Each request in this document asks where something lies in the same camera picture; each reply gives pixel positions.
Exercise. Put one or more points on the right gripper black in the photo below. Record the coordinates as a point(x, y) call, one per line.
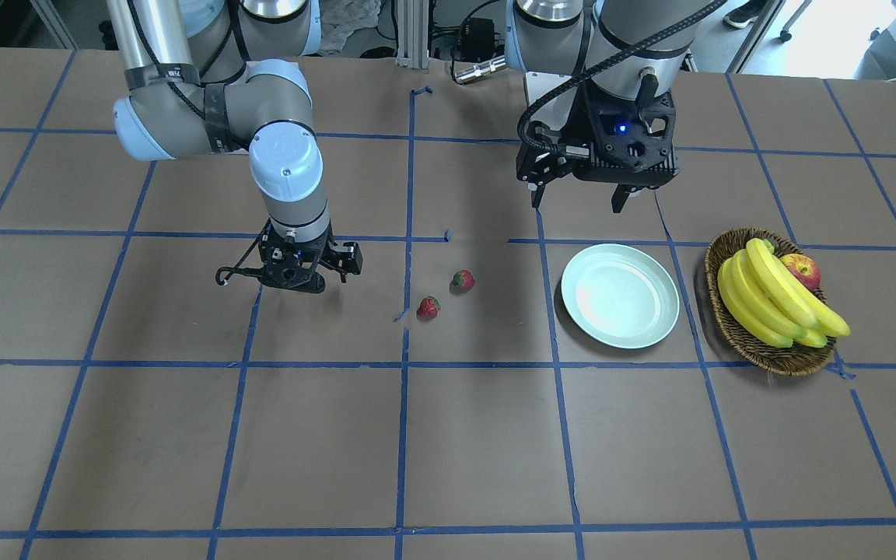
point(348, 257)

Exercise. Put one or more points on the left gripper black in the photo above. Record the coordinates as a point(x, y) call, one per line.
point(589, 117)

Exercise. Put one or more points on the red strawberry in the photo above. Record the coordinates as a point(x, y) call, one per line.
point(462, 281)
point(428, 309)

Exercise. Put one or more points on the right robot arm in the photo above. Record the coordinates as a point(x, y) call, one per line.
point(207, 77)

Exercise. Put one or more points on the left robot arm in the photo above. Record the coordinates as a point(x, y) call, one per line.
point(632, 49)

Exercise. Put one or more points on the pale green plate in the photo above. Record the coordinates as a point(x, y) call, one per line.
point(620, 296)

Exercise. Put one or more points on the yellow banana bunch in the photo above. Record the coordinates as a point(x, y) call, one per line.
point(765, 299)

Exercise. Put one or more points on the red apple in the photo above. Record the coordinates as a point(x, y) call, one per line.
point(804, 269)

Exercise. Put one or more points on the woven wicker basket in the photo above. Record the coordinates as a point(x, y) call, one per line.
point(796, 361)

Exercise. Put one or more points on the aluminium frame post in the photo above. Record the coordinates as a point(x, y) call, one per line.
point(413, 28)

